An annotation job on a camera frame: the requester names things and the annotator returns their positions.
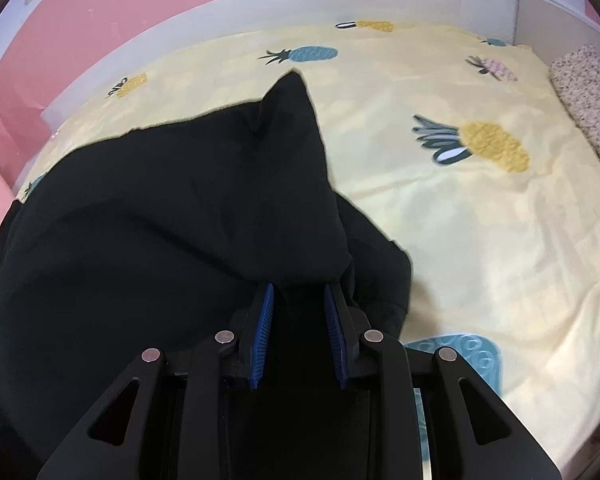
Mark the floral pillow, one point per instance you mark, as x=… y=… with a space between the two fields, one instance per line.
x=590 y=95

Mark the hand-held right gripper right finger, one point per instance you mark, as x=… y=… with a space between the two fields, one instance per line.
x=336 y=340

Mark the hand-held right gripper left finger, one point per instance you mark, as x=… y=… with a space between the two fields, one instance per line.
x=260 y=340

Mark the yellow pineapple print blanket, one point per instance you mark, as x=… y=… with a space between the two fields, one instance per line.
x=480 y=240

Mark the grey headboard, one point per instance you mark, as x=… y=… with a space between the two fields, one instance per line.
x=550 y=25

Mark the black jacket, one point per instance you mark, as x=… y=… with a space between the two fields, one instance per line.
x=155 y=220

